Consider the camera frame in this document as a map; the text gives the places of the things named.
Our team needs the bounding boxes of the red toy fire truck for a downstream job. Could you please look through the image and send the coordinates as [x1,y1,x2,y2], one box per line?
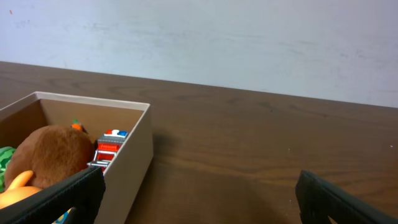
[87,129,129,172]

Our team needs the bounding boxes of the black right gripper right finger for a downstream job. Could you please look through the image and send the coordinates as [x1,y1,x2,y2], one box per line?
[295,170,397,224]

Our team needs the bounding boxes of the brown plush bear toy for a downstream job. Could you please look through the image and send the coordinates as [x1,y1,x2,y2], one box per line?
[5,125,97,189]

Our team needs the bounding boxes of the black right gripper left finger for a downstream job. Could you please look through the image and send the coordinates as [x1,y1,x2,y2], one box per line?
[1,167,106,224]

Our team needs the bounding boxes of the white cardboard box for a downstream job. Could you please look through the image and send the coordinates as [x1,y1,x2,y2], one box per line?
[1,91,154,223]

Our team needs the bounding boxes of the green ridged ball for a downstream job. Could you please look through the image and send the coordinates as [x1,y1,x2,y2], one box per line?
[0,146,16,193]

